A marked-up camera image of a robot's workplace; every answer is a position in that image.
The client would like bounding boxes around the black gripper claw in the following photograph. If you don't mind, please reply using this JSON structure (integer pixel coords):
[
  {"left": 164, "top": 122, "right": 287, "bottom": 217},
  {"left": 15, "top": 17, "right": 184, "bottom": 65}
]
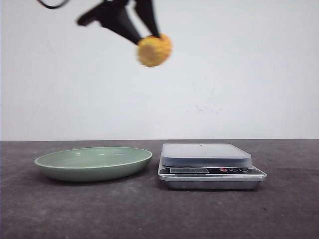
[
  {"left": 135, "top": 0, "right": 160, "bottom": 38},
  {"left": 77, "top": 0, "right": 141, "bottom": 45}
]

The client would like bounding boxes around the silver digital kitchen scale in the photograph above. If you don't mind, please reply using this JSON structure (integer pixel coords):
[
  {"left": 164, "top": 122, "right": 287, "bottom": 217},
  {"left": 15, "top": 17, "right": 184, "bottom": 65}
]
[{"left": 158, "top": 143, "right": 267, "bottom": 190}]

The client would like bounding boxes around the yellow corn cob piece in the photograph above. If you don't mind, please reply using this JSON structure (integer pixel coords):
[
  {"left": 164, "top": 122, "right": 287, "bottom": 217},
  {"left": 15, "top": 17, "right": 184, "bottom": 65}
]
[{"left": 137, "top": 33, "right": 172, "bottom": 67}]

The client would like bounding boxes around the black cable loop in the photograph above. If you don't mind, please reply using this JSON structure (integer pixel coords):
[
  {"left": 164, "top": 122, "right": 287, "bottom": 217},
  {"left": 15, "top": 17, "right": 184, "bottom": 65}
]
[{"left": 36, "top": 0, "right": 67, "bottom": 10}]

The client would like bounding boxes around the green shallow plate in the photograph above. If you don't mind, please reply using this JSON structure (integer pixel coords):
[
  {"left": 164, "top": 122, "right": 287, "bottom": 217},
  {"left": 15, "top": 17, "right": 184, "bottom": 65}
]
[{"left": 34, "top": 146, "right": 153, "bottom": 182}]

